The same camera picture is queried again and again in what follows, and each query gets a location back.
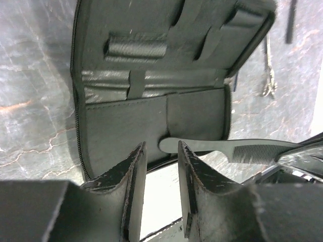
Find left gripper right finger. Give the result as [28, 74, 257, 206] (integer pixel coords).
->
[178, 142, 322, 241]

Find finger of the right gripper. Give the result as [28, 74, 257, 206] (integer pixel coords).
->
[277, 133, 322, 176]

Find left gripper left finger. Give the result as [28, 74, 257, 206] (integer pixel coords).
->
[1, 143, 147, 241]

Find black hair comb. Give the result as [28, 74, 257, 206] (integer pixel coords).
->
[158, 137, 301, 165]

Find black zip tool case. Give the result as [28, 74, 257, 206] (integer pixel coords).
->
[70, 1, 277, 180]

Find silver scissors left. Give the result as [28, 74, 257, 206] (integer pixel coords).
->
[262, 33, 277, 99]

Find silver scissors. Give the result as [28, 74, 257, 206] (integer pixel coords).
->
[262, 33, 277, 99]
[285, 0, 298, 44]

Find silver scissors right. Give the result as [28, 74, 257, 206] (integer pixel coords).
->
[285, 0, 298, 44]

